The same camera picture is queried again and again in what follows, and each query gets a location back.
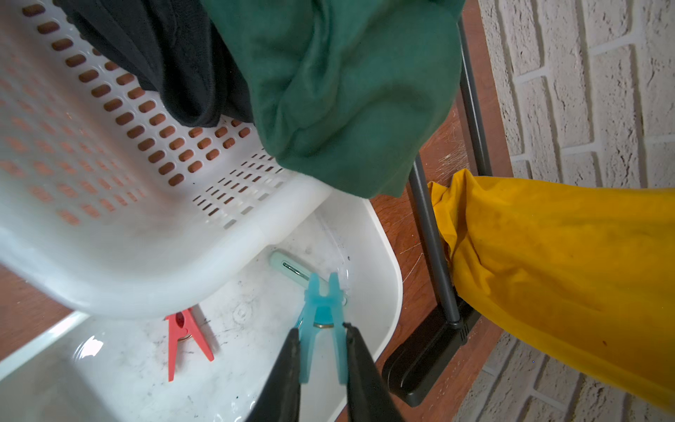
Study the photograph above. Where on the black clothes rack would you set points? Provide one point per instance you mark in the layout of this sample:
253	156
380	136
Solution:
416	365

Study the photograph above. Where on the teal clothespin green shirt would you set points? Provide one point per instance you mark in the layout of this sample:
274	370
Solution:
323	312

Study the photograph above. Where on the black t-shirt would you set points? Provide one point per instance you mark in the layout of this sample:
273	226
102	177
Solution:
174	49

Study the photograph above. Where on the green t-shirt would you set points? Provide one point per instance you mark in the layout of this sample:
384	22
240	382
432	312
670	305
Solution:
346	92

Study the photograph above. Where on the white perforated laundry basket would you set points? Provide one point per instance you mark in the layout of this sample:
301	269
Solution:
108	204

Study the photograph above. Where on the red clothespin green shirt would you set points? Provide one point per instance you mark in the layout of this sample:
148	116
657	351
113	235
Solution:
183	325

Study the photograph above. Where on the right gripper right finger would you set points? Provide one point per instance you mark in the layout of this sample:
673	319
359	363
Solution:
367	396

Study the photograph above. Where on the yellow t-shirt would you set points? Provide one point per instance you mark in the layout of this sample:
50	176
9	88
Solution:
585	275

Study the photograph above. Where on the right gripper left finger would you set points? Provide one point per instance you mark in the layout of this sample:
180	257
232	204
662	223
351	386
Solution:
280	398

